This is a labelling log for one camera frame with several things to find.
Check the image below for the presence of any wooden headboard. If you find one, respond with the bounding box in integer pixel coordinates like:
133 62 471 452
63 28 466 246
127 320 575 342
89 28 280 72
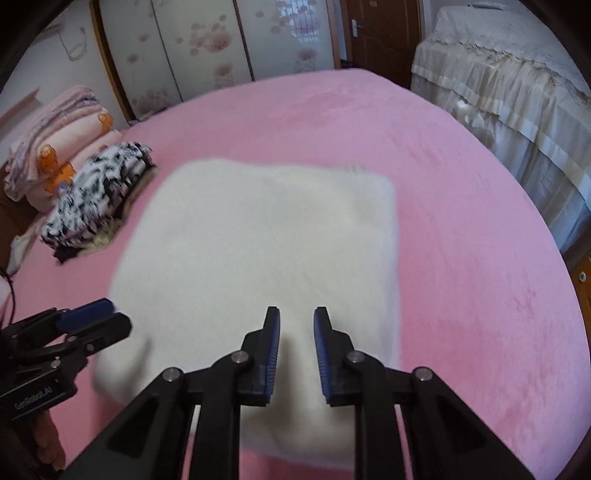
0 178 42 261

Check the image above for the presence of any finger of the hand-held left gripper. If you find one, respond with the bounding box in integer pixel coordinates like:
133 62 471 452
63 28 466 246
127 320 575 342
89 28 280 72
58 298 115 333
67 312 133 357

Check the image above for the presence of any wooden cabinet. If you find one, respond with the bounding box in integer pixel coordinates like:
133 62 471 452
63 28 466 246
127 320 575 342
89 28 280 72
566 251 591 333

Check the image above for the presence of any black and white patterned clothing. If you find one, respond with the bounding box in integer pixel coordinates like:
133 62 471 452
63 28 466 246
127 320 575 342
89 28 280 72
41 142 158 264

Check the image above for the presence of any grey white cloth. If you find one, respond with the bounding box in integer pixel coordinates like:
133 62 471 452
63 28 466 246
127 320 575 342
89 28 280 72
8 235 35 273

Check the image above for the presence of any floral sliding door wardrobe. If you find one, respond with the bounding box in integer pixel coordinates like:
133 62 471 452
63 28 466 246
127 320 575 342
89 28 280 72
90 0 342 123

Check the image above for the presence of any black cable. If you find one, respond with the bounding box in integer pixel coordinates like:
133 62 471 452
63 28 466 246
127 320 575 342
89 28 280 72
0 265 19 326

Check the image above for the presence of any striped pink folded blanket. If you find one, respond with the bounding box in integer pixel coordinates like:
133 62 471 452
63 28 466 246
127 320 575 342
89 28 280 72
4 85 105 183

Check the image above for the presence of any white covered bed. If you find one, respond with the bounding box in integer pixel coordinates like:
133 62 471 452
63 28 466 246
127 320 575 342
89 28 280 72
410 4 591 252

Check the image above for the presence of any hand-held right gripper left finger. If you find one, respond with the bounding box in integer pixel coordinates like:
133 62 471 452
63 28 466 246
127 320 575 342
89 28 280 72
60 305 282 480

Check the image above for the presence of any person's left forearm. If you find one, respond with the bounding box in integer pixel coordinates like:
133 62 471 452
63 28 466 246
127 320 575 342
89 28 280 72
0 415 44 480

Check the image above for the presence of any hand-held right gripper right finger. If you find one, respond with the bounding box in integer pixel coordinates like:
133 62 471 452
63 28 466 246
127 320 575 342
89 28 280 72
313 305 536 480

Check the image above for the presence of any white fluffy garment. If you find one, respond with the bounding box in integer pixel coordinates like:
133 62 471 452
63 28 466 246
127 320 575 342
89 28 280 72
95 159 402 469

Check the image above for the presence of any brown wooden door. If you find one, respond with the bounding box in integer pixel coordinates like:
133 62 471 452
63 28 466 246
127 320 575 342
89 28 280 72
344 0 423 90

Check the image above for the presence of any white wall cable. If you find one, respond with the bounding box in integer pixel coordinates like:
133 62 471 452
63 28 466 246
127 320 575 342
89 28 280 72
59 23 89 62

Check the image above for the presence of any pink bed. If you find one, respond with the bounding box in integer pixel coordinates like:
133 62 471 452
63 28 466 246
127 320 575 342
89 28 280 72
0 69 578 480

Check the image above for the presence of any person's left hand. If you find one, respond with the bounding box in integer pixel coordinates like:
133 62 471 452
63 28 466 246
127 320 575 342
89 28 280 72
28 408 66 472

